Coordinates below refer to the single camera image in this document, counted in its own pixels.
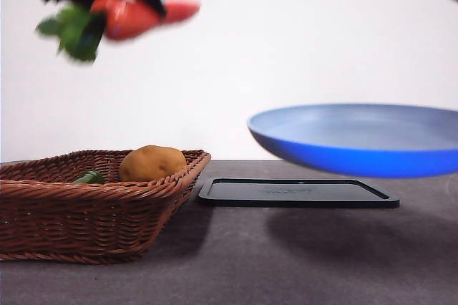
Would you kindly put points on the orange carrot with green leaves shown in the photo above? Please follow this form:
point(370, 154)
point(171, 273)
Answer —
point(125, 20)

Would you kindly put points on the blue round plate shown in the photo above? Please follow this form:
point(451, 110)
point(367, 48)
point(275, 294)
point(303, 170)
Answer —
point(358, 154)

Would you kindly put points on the yellow-brown potato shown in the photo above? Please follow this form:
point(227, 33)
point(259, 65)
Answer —
point(152, 163)

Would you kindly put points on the green vegetable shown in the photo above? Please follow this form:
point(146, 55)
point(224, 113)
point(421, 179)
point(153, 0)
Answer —
point(91, 177)

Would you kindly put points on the brown wicker basket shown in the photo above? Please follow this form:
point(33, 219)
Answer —
point(89, 219)

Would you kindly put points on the black flat tray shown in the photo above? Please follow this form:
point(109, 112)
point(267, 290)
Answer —
point(297, 199)

